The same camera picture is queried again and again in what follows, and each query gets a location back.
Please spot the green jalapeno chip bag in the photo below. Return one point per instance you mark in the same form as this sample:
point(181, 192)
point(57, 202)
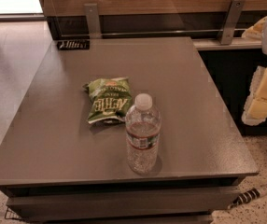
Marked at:
point(110, 100)

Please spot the metal rail bar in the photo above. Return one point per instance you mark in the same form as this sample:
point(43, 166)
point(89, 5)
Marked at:
point(194, 34)

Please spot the left metal bracket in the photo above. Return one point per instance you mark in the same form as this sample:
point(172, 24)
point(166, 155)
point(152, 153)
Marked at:
point(93, 20)

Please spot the right metal bracket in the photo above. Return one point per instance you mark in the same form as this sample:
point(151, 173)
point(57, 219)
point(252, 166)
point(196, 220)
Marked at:
point(226, 33)

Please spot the metal bracket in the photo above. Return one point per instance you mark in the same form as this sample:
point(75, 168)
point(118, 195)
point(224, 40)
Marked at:
point(226, 33)
point(93, 20)

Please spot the clear plastic water bottle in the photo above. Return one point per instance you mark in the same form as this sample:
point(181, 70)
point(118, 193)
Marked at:
point(143, 125)

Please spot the black white striped tool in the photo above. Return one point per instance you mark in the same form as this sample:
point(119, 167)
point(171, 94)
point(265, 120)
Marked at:
point(249, 196)

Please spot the black floor vent grille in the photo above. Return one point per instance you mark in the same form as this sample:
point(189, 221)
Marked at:
point(73, 44)

